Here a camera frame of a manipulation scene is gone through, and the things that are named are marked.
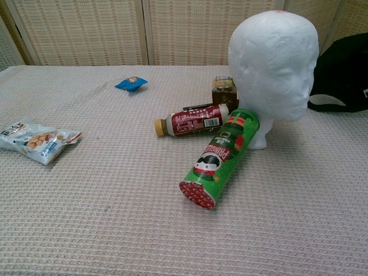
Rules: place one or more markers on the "black baseball cap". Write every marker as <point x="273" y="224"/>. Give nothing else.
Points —
<point x="342" y="74"/>

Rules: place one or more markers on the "white foam mannequin head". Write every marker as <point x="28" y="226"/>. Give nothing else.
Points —
<point x="273" y="63"/>

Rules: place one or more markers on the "red label milk tea bottle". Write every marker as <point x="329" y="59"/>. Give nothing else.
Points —
<point x="192" y="122"/>

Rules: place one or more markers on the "small black box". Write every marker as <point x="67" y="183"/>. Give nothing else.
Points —
<point x="195" y="107"/>

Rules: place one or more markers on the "green Pringles can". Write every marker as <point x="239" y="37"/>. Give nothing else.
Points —
<point x="218" y="161"/>

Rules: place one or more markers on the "yellow tea bottle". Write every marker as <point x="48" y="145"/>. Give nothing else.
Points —
<point x="224" y="95"/>

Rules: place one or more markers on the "blue snack packet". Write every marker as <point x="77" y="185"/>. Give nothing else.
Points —
<point x="130" y="83"/>

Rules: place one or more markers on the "white woven tablecloth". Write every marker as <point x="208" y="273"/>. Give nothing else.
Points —
<point x="115" y="215"/>

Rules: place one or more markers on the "beige woven folding screen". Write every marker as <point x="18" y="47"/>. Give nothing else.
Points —
<point x="86" y="31"/>

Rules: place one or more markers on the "white snack bag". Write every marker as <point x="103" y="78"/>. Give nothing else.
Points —
<point x="34" y="141"/>

